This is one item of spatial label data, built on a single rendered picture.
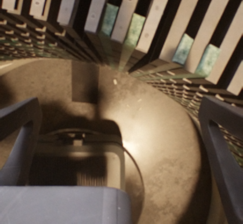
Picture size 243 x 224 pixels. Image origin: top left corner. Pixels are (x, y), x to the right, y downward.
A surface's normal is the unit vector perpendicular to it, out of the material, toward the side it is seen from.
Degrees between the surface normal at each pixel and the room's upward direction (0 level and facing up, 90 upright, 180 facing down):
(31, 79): 0
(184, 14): 0
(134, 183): 0
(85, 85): 24
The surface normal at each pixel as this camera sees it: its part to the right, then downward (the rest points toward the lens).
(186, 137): 0.02, 0.10
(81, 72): -0.02, 0.50
